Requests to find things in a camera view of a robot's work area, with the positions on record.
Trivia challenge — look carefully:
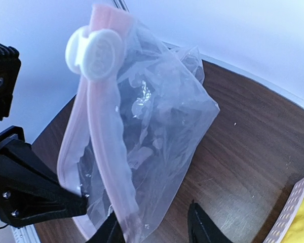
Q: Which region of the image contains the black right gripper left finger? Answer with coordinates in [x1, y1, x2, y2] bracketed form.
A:
[86, 212, 124, 243]

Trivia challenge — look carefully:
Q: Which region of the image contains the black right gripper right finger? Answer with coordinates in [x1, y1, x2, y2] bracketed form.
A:
[187, 201, 233, 243]

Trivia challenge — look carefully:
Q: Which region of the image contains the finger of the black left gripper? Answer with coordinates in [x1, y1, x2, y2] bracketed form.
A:
[0, 140, 87, 227]

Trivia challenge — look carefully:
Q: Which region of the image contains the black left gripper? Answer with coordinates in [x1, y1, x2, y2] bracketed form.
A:
[0, 42, 25, 163]

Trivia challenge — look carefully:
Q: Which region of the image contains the pink perforated plastic basket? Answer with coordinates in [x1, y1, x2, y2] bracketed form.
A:
[263, 177, 304, 243]

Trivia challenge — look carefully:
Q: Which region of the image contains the clear zip top bag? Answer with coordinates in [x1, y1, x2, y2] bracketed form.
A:
[57, 4, 220, 242]

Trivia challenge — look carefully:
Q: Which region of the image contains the yellow toy pear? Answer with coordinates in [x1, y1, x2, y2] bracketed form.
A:
[282, 199, 304, 243]

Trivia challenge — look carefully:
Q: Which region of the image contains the front aluminium rail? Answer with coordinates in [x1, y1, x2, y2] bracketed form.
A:
[10, 224, 41, 243]

